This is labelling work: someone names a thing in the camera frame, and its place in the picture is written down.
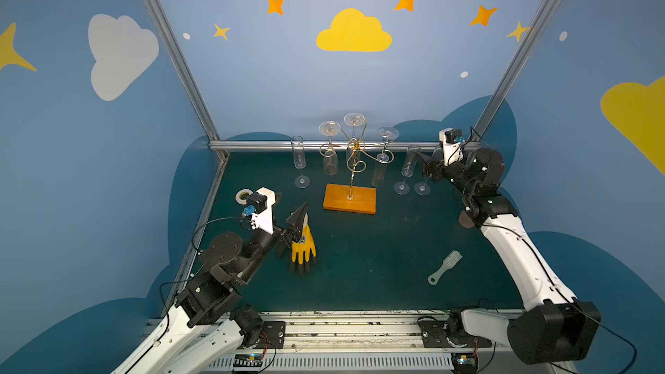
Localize clear flute glass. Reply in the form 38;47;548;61
290;136;310;189
372;126;399;188
393;145;420;196
414;146;443;197
319;121;341;176
344;113;365;163

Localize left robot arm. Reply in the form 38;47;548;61
115;188;316;373

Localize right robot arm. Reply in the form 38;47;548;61
420;145;603;365

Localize yellow black work glove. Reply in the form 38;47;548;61
275;217;317;275

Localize white tape roll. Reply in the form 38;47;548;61
235;189;254;205

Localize translucent brown plastic cup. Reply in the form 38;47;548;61
458;211;476;229

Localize white plastic brush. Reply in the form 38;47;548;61
427;250;462;286

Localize left controller board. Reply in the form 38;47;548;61
230;354;269;373

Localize controller board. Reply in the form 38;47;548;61
451;353;479;374
230;354;269;373

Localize right controller board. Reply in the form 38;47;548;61
451;353;479;374

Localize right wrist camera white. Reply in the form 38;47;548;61
439;128;464;166

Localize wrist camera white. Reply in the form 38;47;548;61
439;128;464;166
242;187;274;234

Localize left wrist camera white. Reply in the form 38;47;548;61
242;187;274;234

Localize gold wire glass rack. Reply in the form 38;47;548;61
323;119;379;215

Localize horizontal aluminium frame bar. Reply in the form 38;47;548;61
209;140;477;152

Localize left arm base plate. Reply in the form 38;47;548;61
247;320;286;349

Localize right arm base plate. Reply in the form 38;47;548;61
417;317;493;348

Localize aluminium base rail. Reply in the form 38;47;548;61
126;310;578;374

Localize right aluminium frame post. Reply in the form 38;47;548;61
467;0;563;148

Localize aluminium frame post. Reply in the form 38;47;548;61
467;0;563;148
142;0;220;143

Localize left aluminium frame post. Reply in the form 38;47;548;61
142;0;220;143

